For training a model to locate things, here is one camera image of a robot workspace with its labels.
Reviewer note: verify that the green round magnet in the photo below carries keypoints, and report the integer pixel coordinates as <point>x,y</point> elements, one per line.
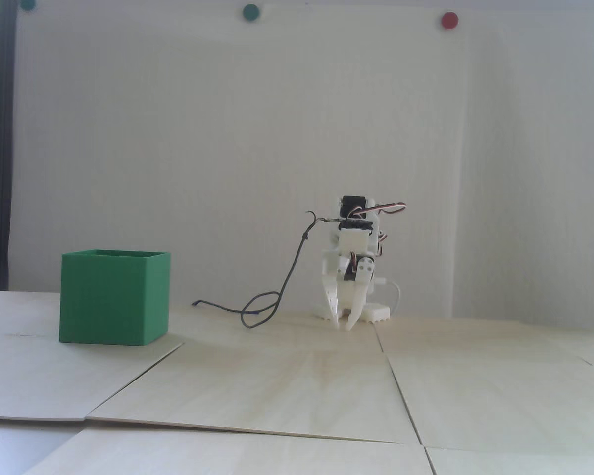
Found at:
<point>27,4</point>
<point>251,12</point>

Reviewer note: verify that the black window frame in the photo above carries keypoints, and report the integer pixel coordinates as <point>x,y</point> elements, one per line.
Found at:
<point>4,148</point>

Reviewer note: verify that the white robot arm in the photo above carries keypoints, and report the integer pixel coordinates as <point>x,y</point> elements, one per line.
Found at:
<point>378,312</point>

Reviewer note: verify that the red round magnet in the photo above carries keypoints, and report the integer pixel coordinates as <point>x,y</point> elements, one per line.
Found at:
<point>449,20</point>

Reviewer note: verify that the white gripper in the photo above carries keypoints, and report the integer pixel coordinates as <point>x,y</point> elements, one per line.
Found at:
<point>347,278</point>

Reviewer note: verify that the green box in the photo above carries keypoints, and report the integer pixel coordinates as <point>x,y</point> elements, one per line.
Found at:
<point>109,299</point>

